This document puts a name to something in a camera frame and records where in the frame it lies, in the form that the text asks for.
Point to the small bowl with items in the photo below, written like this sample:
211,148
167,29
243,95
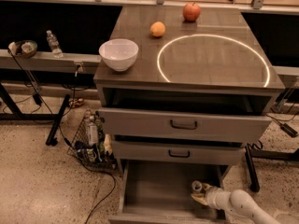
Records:
22,49

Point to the grey drawer cabinet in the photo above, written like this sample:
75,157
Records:
214,66

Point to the black table leg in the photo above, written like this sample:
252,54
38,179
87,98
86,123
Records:
16,114
252,153

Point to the silver blue redbull can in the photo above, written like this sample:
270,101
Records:
197,187

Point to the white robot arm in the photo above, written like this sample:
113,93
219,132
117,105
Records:
237,203

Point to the white bowl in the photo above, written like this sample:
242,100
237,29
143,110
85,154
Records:
119,54

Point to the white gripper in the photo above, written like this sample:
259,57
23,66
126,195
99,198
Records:
213,195

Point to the middle grey drawer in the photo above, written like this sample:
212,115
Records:
142,151

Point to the grey side shelf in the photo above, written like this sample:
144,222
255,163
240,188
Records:
46,62

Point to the orange fruit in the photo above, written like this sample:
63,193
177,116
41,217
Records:
157,29

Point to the black table leg right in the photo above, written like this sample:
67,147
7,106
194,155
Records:
252,153

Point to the top grey drawer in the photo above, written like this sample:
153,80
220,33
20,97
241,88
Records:
189,126

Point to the clear water bottle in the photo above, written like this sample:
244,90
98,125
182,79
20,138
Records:
54,44

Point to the wire basket with bottles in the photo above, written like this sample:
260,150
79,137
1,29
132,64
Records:
91,145

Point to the black table leg left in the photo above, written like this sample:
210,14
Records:
16,114

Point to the bottom grey open drawer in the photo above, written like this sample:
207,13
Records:
156,192

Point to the black power adapter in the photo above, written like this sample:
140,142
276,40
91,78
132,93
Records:
288,130

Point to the red apple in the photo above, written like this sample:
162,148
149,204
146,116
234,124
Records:
191,12

